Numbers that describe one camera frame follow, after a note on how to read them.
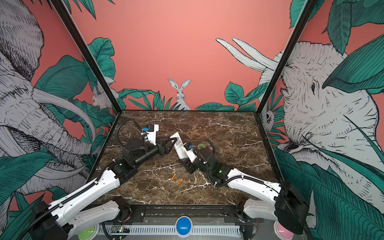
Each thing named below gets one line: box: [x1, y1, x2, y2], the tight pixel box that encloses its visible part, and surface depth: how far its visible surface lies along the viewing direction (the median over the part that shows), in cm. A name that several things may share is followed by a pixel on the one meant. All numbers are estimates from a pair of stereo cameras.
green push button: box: [77, 223, 100, 240], surface depth 68 cm
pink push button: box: [273, 220, 295, 240], surface depth 70 cm
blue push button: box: [175, 215, 194, 238], surface depth 71 cm
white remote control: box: [170, 132, 188, 160], surface depth 72 cm
